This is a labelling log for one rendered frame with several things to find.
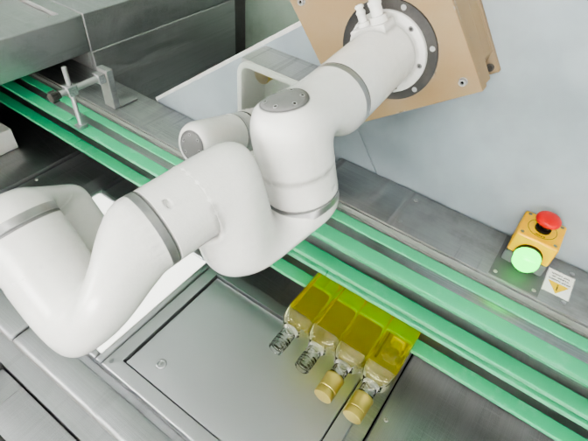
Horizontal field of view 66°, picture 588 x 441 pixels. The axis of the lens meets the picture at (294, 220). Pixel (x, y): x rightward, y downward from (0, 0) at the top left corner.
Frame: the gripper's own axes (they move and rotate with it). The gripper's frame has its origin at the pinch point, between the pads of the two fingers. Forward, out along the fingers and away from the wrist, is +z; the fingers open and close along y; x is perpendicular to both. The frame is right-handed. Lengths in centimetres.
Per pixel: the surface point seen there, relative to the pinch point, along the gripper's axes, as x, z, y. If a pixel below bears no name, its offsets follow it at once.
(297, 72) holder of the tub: 10.5, -2.7, 1.5
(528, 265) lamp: -6, -3, 53
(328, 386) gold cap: -31, -27, 34
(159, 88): -20, 36, -76
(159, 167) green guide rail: -20.4, -8.3, -27.9
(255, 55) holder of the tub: 10.9, -2.8, -8.7
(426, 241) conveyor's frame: -10.2, -4.2, 36.2
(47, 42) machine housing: -3, -6, -75
